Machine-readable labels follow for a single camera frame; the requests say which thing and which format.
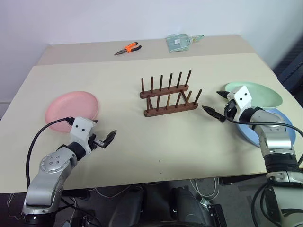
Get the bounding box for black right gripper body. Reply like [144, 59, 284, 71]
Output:
[223, 99, 241, 122]

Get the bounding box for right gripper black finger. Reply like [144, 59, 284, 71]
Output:
[201, 105, 226, 124]
[216, 90, 230, 100]

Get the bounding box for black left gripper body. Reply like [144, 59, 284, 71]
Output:
[89, 133, 106, 151]

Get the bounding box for wooden dish rack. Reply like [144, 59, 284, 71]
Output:
[139, 70, 204, 118]

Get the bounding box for blue plate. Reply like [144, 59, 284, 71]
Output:
[235, 107, 297, 148]

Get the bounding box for red plate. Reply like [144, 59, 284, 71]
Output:
[45, 90, 100, 133]

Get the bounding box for green plate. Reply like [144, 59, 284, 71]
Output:
[224, 81, 283, 109]

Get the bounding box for clear bag with green item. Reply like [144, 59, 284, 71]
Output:
[165, 33, 205, 53]

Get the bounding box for dark rounded shape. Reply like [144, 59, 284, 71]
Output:
[108, 186, 145, 227]
[169, 186, 207, 227]

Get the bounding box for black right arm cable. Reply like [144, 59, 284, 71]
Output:
[224, 107, 303, 142]

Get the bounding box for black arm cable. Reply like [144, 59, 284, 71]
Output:
[25, 117, 74, 188]
[224, 107, 303, 142]

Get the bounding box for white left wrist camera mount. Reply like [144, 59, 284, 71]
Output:
[70, 116, 96, 157]

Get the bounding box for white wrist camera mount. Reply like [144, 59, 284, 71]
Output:
[226, 85, 253, 119]
[70, 116, 96, 157]

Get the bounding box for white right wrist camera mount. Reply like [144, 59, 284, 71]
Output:
[226, 85, 253, 119]

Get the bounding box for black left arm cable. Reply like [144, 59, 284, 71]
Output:
[25, 117, 74, 188]

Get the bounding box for orange black handled pliers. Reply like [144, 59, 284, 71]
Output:
[114, 42, 143, 56]

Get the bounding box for white cable under table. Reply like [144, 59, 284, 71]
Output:
[188, 176, 219, 202]

